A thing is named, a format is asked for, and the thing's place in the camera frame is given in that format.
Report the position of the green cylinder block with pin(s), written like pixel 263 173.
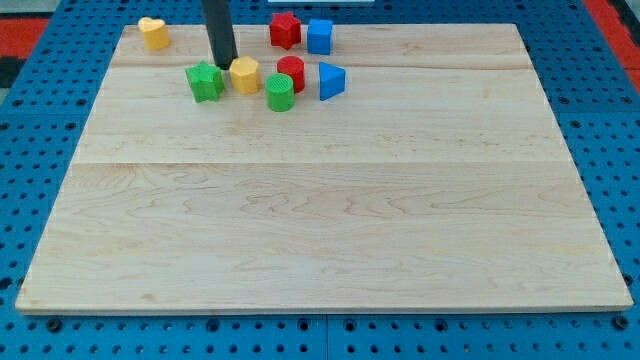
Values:
pixel 280 94

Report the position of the blue cube block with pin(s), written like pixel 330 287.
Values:
pixel 319 36

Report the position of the green star block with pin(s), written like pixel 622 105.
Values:
pixel 205 82

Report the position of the yellow heart block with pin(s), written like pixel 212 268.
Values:
pixel 154 32

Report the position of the red star block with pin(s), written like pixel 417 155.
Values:
pixel 285 30

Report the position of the light wooden board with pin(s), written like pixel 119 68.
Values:
pixel 437 182

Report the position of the blue triangle block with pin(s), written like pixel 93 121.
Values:
pixel 332 80

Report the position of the yellow hexagon block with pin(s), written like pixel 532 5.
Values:
pixel 245 75

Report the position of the black cylindrical robot arm stick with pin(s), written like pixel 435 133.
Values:
pixel 218 22

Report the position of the red cylinder block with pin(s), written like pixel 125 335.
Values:
pixel 294 67

